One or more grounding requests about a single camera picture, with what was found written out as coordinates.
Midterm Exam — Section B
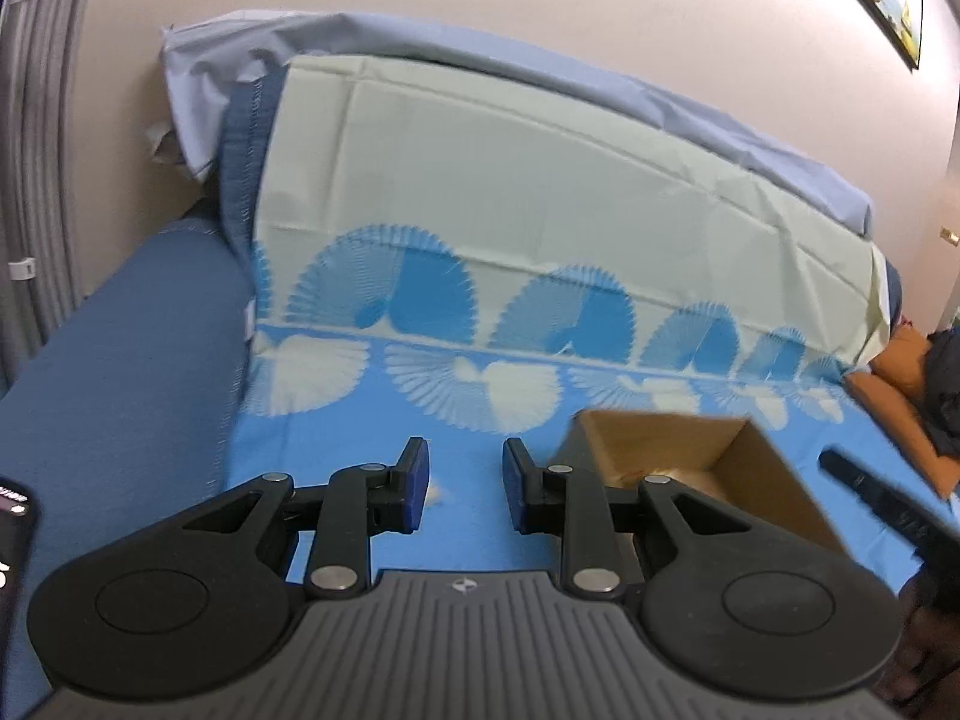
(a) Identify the blue fan printed sheet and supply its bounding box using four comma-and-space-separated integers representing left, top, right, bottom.
225, 52, 960, 590

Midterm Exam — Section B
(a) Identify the person's right hand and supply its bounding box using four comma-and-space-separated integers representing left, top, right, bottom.
889, 589, 960, 720

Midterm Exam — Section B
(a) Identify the brown cardboard box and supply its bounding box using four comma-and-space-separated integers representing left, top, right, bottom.
555, 410, 852, 586

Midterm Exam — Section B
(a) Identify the grey curtain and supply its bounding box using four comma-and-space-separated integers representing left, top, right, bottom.
0, 0, 98, 391

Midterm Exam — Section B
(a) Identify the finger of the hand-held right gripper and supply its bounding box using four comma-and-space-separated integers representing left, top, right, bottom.
817, 448, 960, 565

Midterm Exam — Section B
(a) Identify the orange pillow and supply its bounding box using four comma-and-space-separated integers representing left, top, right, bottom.
844, 322, 960, 500

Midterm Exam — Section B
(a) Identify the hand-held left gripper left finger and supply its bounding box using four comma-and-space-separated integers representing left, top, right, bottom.
180, 436, 431, 601

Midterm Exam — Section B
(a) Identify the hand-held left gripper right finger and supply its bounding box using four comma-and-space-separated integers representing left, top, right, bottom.
501, 436, 833, 601

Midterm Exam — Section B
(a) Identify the dark cloth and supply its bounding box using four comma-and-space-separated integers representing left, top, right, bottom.
922, 326, 960, 458

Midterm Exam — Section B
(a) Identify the black phone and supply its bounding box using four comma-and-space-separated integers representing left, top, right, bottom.
0, 476, 38, 616

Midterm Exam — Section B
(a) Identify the light blue duvet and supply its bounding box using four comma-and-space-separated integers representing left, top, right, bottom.
154, 11, 875, 237

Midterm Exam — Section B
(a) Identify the blue denim pillow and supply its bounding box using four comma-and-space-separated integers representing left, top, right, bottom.
216, 64, 293, 267

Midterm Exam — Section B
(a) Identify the framed wall picture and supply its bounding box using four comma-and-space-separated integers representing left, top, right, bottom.
814, 0, 925, 74

